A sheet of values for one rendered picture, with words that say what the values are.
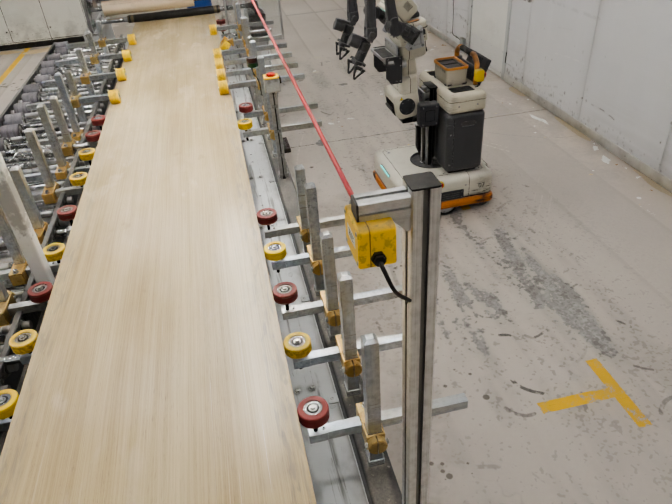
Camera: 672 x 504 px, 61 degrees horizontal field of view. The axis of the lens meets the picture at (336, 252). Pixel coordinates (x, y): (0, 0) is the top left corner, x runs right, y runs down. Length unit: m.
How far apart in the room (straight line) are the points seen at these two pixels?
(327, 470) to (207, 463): 0.41
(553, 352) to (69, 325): 2.14
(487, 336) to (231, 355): 1.66
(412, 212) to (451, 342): 2.26
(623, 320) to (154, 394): 2.40
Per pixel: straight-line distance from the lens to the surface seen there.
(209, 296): 1.90
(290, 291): 1.84
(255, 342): 1.70
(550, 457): 2.60
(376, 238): 0.71
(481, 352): 2.94
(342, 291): 1.51
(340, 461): 1.74
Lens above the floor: 2.04
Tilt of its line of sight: 35 degrees down
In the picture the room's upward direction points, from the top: 5 degrees counter-clockwise
